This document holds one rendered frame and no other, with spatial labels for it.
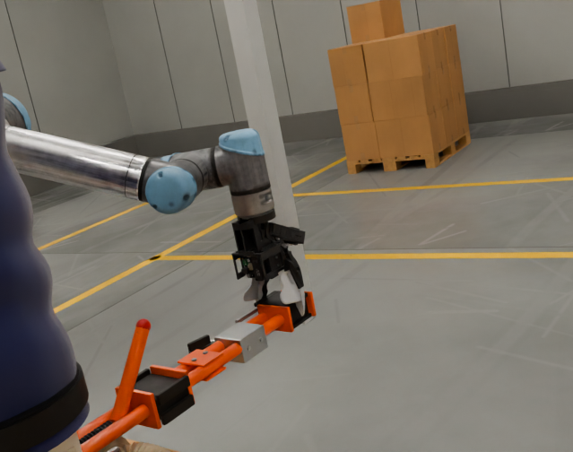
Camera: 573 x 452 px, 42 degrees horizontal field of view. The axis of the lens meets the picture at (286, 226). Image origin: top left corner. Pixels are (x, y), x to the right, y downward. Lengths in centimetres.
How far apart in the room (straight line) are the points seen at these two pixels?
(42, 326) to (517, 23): 948
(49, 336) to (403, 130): 707
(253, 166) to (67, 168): 32
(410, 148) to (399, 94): 56
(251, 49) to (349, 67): 411
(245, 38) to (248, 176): 269
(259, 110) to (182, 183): 281
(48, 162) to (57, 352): 41
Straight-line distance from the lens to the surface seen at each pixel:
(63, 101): 1259
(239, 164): 134
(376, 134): 803
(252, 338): 134
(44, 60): 1248
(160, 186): 122
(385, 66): 786
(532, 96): 1010
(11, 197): 93
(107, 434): 115
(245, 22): 398
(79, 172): 128
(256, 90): 400
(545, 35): 1013
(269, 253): 137
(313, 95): 1138
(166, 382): 123
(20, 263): 94
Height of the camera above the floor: 158
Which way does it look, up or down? 14 degrees down
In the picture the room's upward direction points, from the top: 11 degrees counter-clockwise
